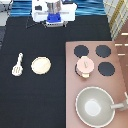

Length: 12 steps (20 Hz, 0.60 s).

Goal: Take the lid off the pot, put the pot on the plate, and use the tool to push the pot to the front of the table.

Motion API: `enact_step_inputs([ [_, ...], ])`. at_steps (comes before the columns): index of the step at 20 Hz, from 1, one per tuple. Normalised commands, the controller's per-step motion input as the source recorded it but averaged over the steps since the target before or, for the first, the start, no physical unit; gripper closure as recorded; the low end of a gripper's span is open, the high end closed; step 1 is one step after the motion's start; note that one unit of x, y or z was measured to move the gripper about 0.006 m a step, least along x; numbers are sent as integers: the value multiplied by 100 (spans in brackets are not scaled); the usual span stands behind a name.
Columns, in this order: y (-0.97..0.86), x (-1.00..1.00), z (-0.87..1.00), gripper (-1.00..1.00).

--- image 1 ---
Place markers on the black burner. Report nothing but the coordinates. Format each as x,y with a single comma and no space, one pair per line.
81,50
106,69
103,51

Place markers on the black table mat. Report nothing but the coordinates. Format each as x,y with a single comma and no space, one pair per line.
38,101

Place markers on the cream round plate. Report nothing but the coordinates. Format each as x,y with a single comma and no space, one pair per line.
41,65

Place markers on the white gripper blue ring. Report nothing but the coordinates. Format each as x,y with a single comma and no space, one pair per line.
54,20

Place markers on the black burner bottom right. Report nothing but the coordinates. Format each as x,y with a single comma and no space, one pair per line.
106,69

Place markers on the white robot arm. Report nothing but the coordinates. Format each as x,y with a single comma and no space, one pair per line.
53,13

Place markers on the pink pot lid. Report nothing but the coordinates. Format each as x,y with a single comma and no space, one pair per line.
85,64

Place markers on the cream slotted spatula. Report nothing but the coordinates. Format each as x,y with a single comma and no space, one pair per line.
17,69

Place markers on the pink pot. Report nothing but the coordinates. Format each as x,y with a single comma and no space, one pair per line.
84,75

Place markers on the grey frying pan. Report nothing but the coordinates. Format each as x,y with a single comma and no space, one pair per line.
96,108

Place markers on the black burner top right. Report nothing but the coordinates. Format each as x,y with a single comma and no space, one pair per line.
103,51

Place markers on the black burner top left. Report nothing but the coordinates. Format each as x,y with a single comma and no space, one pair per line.
81,50

